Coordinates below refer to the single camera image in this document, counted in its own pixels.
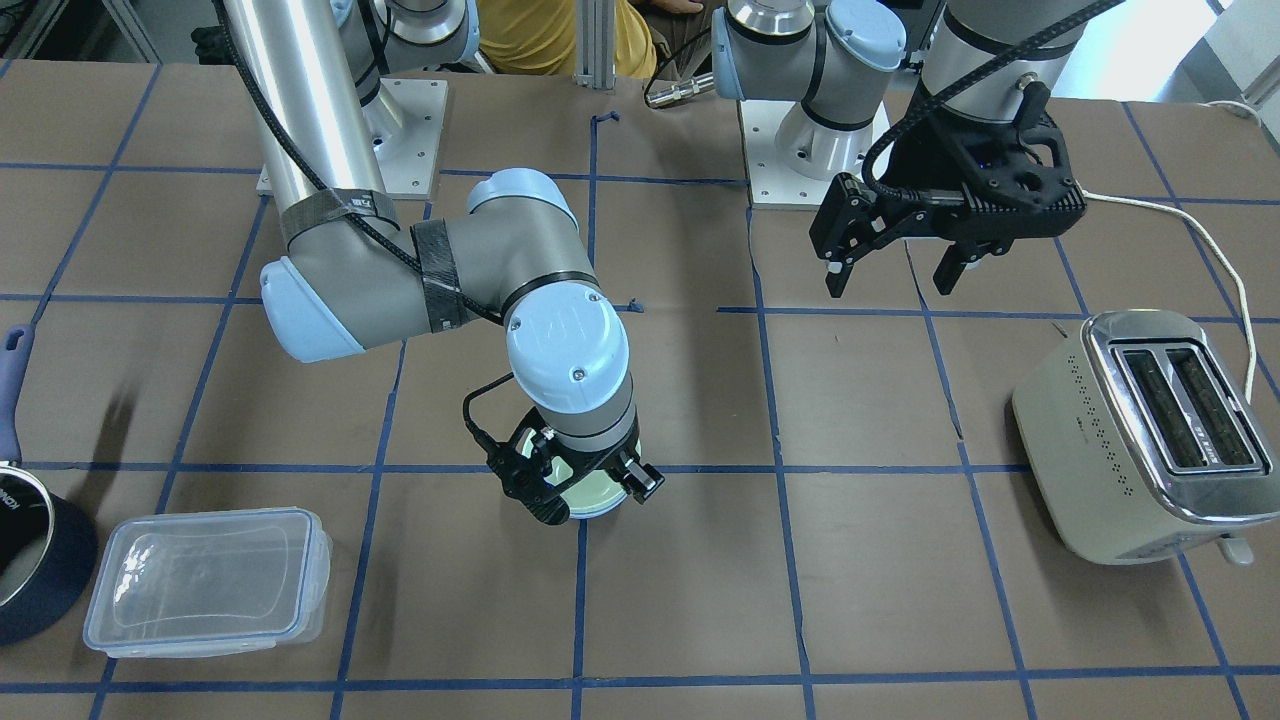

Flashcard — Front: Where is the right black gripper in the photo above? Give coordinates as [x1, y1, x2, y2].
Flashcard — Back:
[485, 420, 666, 527]

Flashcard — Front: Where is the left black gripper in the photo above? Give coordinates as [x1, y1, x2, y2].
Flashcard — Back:
[808, 100, 1085, 299]

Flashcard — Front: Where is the green bowl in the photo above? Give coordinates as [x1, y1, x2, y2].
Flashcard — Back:
[518, 430, 628, 520]

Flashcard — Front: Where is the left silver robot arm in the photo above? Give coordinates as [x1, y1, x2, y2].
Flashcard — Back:
[710, 1, 1111, 299]

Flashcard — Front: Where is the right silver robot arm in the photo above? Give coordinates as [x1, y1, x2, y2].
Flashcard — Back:
[214, 1, 664, 525]

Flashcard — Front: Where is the person in yellow shirt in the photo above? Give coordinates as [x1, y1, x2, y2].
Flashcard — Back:
[476, 1, 723, 78]

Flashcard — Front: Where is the cream toaster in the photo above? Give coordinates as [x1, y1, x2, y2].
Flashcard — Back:
[1011, 309, 1279, 566]

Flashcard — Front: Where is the clear plastic container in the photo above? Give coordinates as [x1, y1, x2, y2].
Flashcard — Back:
[82, 507, 332, 659]

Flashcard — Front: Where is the dark blue saucepan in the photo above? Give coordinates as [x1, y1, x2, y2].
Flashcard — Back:
[1, 324, 99, 646]

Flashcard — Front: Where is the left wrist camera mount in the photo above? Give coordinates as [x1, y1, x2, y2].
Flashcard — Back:
[890, 79, 1089, 241]

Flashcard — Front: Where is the white toaster power cord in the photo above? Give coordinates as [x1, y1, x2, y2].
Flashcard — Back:
[1080, 100, 1266, 406]

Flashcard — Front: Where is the aluminium frame post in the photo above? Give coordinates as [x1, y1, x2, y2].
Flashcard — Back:
[572, 0, 617, 94]

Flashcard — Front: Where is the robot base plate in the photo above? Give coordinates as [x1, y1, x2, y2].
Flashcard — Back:
[255, 78, 449, 201]

